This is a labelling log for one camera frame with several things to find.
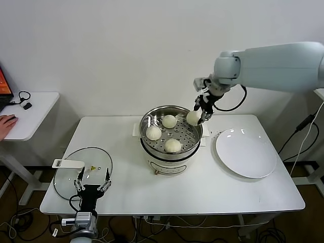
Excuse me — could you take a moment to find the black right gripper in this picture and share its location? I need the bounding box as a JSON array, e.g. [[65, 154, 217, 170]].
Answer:
[[193, 92, 220, 125]]

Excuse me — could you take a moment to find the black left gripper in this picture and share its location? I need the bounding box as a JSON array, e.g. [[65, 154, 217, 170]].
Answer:
[[73, 167, 112, 212]]

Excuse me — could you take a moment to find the white steamed baozi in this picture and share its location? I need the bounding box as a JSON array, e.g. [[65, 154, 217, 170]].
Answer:
[[161, 114, 177, 129], [186, 110, 201, 127], [164, 138, 182, 154], [146, 126, 162, 141]]

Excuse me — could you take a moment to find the stainless steel steamer basket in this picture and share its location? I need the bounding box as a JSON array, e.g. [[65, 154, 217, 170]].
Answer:
[[132, 105, 211, 155]]

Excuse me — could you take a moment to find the bare person hand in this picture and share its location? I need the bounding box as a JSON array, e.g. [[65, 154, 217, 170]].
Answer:
[[0, 114, 20, 141]]

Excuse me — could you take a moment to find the white round plate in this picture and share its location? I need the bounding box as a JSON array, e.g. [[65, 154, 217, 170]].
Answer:
[[215, 128, 277, 179]]

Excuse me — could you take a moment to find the white electric cooker pot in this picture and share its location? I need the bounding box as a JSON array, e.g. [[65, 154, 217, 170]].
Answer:
[[140, 138, 207, 176]]

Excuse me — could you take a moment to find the white power strip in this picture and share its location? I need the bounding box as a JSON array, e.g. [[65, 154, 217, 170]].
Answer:
[[133, 215, 165, 222]]

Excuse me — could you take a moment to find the white side desk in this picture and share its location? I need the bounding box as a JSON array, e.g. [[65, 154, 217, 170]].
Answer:
[[0, 91, 60, 206]]

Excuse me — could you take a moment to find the black laptop red screen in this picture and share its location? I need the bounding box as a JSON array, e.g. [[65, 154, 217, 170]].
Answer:
[[0, 63, 14, 112]]

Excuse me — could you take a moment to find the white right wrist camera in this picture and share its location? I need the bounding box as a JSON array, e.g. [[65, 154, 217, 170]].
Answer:
[[193, 77, 211, 92]]

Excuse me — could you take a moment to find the glass lid with white handle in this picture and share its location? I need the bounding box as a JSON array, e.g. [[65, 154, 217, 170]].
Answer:
[[52, 147, 113, 200]]

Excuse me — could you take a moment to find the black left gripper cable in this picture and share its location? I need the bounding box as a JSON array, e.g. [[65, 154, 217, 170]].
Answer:
[[68, 194, 82, 211]]

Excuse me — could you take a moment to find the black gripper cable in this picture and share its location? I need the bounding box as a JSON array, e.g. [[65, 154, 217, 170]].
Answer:
[[68, 194, 82, 211], [214, 85, 248, 112]]

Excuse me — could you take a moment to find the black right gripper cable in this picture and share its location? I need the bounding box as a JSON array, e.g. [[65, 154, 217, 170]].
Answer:
[[214, 85, 248, 112]]

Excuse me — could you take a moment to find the black power adapter cable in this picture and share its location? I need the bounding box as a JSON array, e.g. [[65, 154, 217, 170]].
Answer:
[[278, 114, 320, 163]]

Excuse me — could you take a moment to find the white hanging cable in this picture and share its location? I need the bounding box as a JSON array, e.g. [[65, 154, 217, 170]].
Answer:
[[290, 101, 324, 178]]

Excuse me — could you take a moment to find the black earphone cable loop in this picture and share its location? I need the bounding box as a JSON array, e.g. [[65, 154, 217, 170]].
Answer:
[[9, 90, 31, 105]]

